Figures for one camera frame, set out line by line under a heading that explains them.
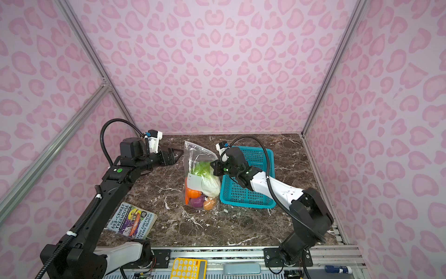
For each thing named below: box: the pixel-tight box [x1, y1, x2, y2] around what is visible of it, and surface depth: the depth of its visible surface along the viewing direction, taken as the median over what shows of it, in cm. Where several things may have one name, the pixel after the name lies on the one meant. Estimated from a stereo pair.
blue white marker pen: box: [324, 265, 352, 274], surface depth 70 cm
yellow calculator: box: [170, 257, 208, 279], surface depth 71 cm
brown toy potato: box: [203, 198, 217, 211], surface depth 84 cm
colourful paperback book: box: [105, 201, 158, 240], surface depth 82 cm
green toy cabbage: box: [188, 161, 221, 198], surface depth 82 cm
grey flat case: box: [223, 263, 261, 275], surface depth 69 cm
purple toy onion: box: [189, 195, 205, 209], surface depth 85 cm
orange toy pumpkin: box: [187, 187, 204, 199], surface depth 83 cm
